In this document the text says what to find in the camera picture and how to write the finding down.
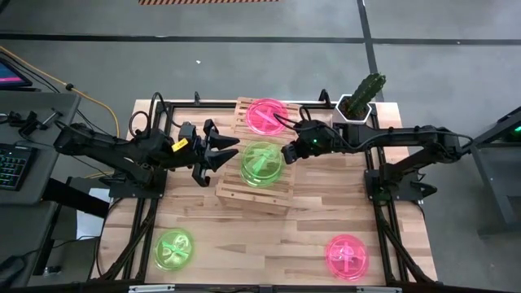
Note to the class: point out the black flat bar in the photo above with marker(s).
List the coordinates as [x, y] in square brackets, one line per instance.
[73, 197]

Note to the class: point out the slatted wooden shelf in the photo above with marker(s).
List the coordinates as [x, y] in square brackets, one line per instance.
[252, 195]

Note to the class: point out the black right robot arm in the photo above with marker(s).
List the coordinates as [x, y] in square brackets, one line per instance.
[407, 136]

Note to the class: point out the backlit black keyboard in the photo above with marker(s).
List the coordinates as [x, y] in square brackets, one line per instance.
[12, 169]

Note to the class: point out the stacked green translucent plates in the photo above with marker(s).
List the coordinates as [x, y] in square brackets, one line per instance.
[174, 249]

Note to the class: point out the computer monitor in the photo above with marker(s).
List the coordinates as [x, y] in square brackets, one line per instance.
[10, 77]

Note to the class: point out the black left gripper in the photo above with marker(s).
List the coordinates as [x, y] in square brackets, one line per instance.
[193, 154]

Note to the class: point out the grey metal stand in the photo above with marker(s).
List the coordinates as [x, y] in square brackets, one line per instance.
[493, 191]

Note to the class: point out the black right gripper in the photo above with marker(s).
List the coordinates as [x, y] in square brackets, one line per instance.
[311, 142]

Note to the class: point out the grey desk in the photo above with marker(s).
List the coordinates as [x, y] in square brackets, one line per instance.
[49, 175]

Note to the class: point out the white sheet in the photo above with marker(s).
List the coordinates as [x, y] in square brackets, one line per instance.
[87, 224]

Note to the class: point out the stacked pink translucent plates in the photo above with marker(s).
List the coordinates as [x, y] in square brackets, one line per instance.
[346, 256]

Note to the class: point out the black computer mouse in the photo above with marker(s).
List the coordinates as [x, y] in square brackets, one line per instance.
[10, 270]

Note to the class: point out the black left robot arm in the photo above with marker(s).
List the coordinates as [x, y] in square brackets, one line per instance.
[102, 146]

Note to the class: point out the green cactus plant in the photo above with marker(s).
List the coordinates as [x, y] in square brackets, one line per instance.
[366, 91]

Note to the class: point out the black metal clamp tool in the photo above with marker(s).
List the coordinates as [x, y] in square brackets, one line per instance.
[26, 122]

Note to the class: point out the small black frame clamp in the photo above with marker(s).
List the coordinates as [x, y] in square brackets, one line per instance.
[197, 97]
[324, 97]

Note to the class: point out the black aluminium table frame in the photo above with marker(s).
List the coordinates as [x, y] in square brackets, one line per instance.
[203, 104]

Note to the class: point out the white hexagonal plant pot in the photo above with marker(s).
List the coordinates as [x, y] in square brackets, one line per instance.
[338, 114]

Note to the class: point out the silver metal bracket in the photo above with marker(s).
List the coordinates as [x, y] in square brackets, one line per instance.
[378, 290]
[150, 289]

